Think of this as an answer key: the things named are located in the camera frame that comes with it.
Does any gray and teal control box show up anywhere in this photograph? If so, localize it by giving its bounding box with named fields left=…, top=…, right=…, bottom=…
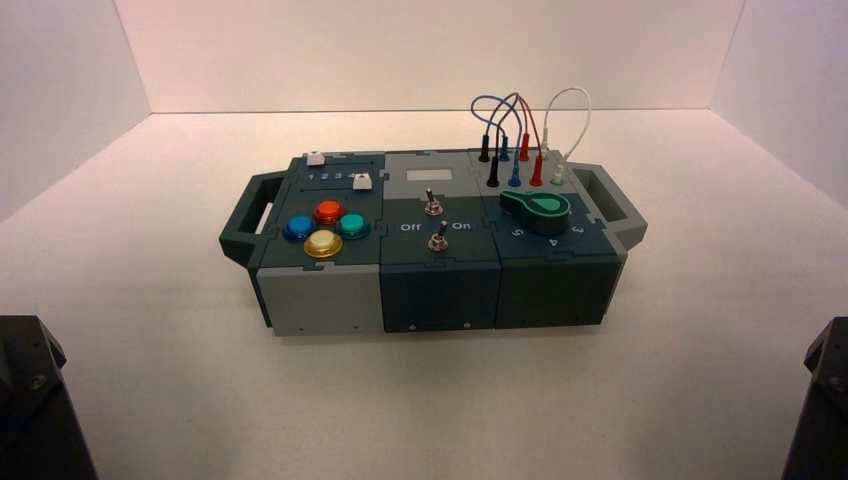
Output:
left=219, top=146, right=649, bottom=337

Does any teal round push button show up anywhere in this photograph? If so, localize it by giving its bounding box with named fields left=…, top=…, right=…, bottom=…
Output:
left=336, top=211, right=372, bottom=241

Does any red round push button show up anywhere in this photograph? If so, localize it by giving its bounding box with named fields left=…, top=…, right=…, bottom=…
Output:
left=312, top=199, right=346, bottom=228

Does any yellow round push button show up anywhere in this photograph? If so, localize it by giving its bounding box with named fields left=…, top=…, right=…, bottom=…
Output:
left=303, top=229, right=345, bottom=260

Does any green rotary knob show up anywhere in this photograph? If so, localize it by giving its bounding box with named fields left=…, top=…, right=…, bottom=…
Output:
left=498, top=190, right=573, bottom=238

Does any blue round push button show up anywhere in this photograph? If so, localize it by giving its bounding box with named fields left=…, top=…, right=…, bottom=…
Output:
left=282, top=214, right=317, bottom=244

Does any black jumper cable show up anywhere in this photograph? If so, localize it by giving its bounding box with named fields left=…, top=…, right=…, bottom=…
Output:
left=477, top=92, right=521, bottom=189

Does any blue jumper cable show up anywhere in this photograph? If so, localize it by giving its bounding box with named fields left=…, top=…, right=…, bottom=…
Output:
left=470, top=94, right=526, bottom=189

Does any red jumper cable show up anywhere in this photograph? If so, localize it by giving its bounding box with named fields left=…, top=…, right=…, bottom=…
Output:
left=515, top=93, right=546, bottom=189

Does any white jumper cable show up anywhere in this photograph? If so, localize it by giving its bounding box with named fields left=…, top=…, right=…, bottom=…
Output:
left=539, top=86, right=593, bottom=187

